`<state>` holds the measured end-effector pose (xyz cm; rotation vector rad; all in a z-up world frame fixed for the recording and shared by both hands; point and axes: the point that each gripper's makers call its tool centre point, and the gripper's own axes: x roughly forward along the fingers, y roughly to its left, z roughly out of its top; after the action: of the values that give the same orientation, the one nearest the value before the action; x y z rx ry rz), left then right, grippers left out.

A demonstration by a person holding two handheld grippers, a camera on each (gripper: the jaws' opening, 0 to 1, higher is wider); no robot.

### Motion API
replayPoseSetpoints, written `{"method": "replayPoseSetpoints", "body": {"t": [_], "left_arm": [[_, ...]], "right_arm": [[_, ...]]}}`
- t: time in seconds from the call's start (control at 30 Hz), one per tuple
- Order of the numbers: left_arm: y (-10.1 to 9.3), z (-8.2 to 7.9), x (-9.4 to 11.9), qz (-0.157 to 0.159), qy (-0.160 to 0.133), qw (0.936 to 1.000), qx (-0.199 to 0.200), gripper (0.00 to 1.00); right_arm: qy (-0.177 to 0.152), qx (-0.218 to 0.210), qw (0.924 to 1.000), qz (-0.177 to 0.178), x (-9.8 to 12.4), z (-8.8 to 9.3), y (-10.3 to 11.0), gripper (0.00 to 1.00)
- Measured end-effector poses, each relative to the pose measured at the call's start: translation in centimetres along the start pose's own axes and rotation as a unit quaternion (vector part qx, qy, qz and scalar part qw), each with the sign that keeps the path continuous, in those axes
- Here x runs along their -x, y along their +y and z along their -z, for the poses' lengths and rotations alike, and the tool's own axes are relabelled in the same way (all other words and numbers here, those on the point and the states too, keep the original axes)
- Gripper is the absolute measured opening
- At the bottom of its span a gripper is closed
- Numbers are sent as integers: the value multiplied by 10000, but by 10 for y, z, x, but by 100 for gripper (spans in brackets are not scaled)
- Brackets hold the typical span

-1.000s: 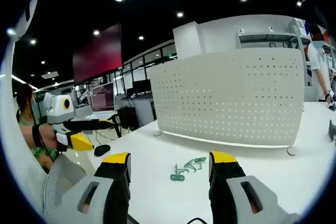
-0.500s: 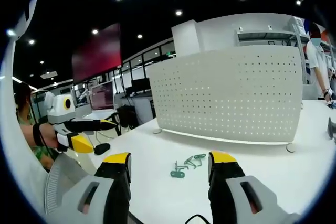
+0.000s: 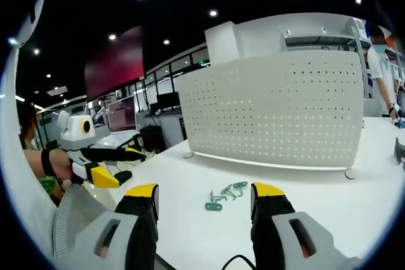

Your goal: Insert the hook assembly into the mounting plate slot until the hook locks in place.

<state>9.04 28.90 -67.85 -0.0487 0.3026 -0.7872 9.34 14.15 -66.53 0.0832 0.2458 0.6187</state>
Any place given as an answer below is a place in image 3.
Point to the person's head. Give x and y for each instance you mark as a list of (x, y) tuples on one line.
[(27, 121)]

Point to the white curved chair frame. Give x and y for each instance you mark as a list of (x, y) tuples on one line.
[(22, 156)]

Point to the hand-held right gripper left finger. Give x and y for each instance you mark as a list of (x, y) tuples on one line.
[(126, 238)]

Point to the white square pillar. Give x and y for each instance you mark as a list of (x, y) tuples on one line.
[(221, 42)]

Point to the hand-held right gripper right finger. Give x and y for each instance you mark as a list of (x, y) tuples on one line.
[(278, 238)]

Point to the computer monitor with silver frame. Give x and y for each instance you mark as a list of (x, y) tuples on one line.
[(122, 114)]

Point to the green mounting plate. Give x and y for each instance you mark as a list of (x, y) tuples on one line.
[(214, 206)]

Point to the grey tool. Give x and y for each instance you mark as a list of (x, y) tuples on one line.
[(400, 153)]

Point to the large dark red screen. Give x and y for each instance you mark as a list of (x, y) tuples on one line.
[(115, 63)]

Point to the person's left hand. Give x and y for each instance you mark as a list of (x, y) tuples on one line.
[(60, 164)]

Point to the white perforated divider panel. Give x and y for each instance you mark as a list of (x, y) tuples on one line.
[(272, 108)]

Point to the grey mesh chair back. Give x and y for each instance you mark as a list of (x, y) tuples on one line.
[(74, 213)]

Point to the white metal shelf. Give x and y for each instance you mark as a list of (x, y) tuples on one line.
[(322, 37)]

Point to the black computer monitor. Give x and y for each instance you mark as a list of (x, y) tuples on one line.
[(167, 101)]

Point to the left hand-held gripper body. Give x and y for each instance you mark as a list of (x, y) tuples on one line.
[(76, 134)]

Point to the person's green patterned clothing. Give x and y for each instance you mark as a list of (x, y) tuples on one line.
[(47, 183)]

